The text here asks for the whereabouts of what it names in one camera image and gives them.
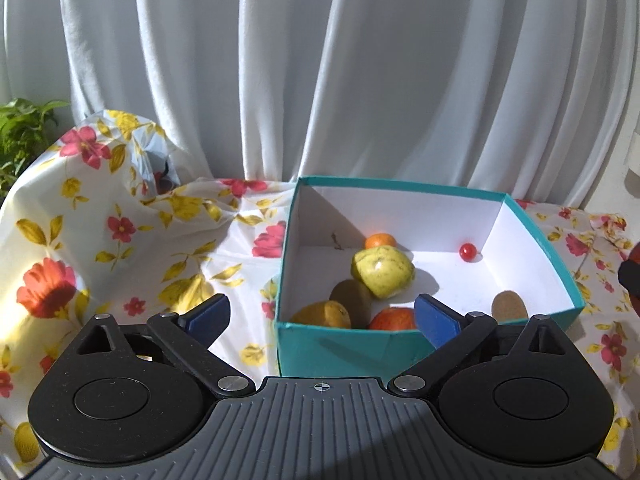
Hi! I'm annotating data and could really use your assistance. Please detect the yellow-brown pear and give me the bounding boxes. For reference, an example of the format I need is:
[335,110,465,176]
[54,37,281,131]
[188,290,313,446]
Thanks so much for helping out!
[290,300,352,330]

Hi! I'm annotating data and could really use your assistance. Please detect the small orange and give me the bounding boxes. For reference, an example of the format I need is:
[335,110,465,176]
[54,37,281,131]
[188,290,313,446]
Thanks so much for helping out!
[364,232,398,251]

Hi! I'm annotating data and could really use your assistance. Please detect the floral tablecloth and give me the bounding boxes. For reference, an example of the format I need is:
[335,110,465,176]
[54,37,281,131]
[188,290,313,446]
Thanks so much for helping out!
[0,109,637,480]

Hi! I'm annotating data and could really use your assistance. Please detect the red apple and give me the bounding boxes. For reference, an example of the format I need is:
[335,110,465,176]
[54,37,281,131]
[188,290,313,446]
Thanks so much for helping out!
[369,307,419,331]

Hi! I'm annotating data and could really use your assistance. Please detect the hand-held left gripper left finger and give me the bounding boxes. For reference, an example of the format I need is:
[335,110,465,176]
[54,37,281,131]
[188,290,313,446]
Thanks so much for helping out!
[74,293,257,400]

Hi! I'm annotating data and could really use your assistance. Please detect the green leafy plant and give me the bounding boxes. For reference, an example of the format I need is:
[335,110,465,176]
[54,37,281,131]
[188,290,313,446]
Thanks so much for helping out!
[0,99,71,198]

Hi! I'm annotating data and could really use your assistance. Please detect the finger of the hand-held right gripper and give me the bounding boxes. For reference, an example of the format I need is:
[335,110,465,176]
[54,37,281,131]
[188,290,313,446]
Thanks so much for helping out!
[617,258,640,306]

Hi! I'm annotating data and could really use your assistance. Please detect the white curtain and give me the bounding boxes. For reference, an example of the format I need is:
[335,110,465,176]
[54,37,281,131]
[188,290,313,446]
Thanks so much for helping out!
[0,0,640,211]

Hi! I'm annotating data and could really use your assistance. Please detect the yellow-green apple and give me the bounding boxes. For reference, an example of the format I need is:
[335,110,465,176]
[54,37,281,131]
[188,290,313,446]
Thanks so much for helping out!
[350,245,416,299]

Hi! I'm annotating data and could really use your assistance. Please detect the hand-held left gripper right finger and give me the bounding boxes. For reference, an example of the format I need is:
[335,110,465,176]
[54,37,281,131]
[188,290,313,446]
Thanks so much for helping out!
[389,293,582,399]

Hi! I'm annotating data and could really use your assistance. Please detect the teal cardboard box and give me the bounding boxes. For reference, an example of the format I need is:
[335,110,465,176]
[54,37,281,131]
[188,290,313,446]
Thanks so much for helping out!
[274,176,587,379]

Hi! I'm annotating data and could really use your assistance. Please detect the brown kiwi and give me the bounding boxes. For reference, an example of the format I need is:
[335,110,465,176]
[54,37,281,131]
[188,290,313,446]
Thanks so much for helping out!
[491,291,529,322]
[329,279,373,329]

